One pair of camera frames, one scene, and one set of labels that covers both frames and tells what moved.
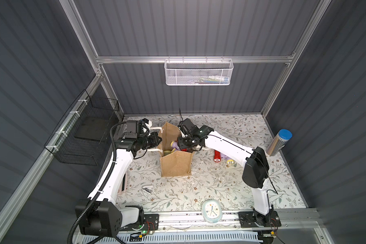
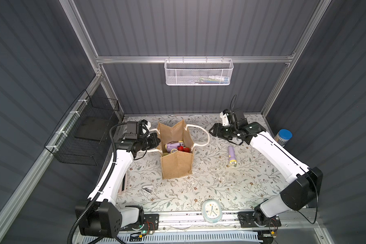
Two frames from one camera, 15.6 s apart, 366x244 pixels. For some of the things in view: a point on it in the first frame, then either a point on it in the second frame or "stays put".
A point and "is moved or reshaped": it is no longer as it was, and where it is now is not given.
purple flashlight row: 224,156 to 173,145
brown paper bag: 178,163 stays put
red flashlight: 217,156 is moved or reshaped
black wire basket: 79,137 stays put
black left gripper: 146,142 stays put
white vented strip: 196,238 stays put
